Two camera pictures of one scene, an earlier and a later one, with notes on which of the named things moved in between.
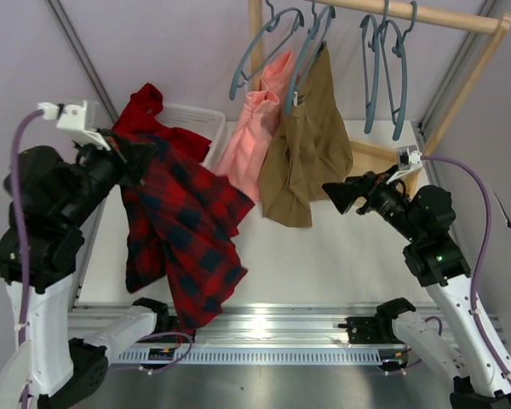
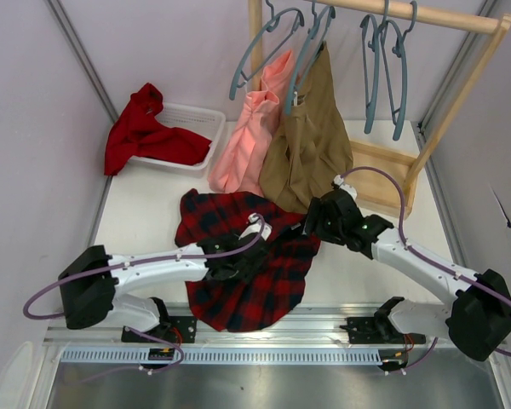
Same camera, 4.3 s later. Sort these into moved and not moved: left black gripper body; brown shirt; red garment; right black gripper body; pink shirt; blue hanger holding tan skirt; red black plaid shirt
Moved: red black plaid shirt; left black gripper body; right black gripper body
Not moved: pink shirt; red garment; blue hanger holding tan skirt; brown shirt
